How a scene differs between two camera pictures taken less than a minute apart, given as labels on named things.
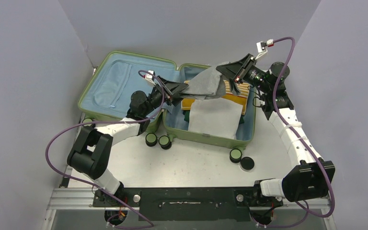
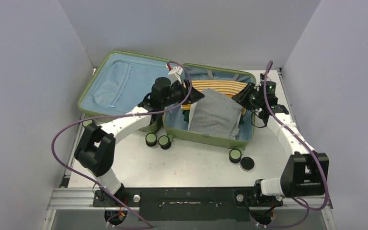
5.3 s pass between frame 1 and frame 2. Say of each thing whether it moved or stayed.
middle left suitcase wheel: stayed
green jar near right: stayed
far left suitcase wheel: stayed
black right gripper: moved
